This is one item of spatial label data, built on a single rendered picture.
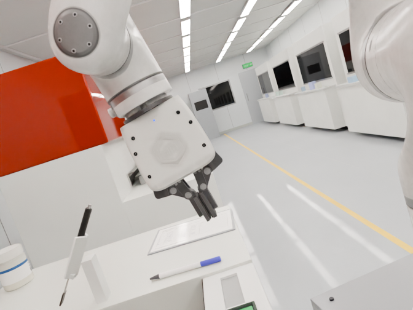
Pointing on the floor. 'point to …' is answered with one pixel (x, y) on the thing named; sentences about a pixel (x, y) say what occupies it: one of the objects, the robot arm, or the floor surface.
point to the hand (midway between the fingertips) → (204, 204)
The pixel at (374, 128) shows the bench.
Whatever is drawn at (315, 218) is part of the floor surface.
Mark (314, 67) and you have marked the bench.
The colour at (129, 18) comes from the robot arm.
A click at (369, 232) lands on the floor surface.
